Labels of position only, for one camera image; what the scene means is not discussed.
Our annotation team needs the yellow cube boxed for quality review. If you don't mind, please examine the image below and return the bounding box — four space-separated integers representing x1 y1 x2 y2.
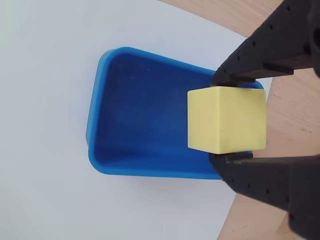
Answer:
187 85 267 155

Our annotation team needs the white rectangular board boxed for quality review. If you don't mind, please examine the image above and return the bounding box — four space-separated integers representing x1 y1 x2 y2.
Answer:
0 0 272 240

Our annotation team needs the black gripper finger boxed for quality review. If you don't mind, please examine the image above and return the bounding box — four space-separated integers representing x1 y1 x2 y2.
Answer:
208 150 320 240
210 0 320 88

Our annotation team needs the blue rectangular bin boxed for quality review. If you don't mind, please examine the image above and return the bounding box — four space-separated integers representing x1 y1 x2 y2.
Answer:
85 46 265 181

